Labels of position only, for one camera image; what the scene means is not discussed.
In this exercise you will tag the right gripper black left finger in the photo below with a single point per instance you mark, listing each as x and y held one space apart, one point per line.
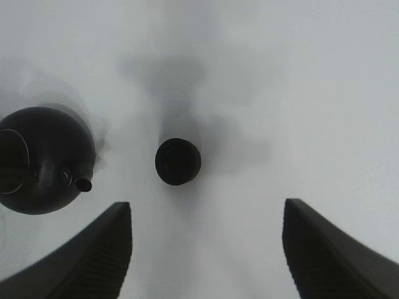
93 264

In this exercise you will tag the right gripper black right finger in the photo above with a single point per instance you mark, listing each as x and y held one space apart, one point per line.
325 262

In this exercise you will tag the black round teapot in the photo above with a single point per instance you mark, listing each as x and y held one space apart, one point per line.
47 159

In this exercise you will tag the small black teacup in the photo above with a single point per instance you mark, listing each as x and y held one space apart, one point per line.
177 161

